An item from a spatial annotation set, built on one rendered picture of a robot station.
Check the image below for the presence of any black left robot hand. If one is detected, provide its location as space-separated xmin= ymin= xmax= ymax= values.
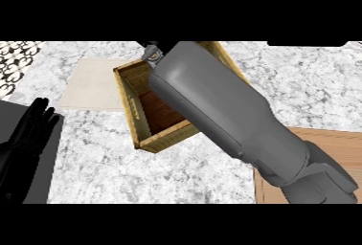
xmin=0 ymin=97 xmax=63 ymax=205

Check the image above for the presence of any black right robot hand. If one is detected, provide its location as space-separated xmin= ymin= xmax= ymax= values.
xmin=137 ymin=40 xmax=179 ymax=50

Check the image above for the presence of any wooden crate basket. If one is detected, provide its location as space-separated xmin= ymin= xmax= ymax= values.
xmin=112 ymin=41 xmax=251 ymax=154

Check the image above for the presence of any brown wooden cutting board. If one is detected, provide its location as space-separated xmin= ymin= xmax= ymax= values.
xmin=253 ymin=126 xmax=362 ymax=205

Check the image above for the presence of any dark grey flat panel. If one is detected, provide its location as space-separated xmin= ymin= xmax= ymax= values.
xmin=0 ymin=100 xmax=66 ymax=205

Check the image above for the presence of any beige placemat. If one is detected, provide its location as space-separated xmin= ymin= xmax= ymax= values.
xmin=57 ymin=57 xmax=139 ymax=111

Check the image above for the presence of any black and white lattice object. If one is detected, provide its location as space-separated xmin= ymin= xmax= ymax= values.
xmin=0 ymin=41 xmax=47 ymax=98

